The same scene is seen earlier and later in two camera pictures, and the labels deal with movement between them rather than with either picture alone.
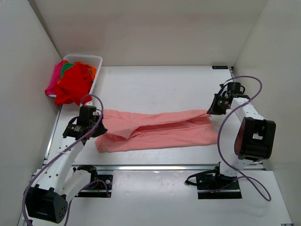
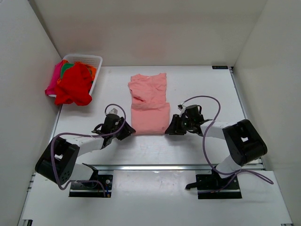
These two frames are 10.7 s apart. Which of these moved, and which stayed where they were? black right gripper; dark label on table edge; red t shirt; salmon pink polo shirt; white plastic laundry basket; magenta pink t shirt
Moved: black right gripper; salmon pink polo shirt
Stayed: red t shirt; magenta pink t shirt; dark label on table edge; white plastic laundry basket
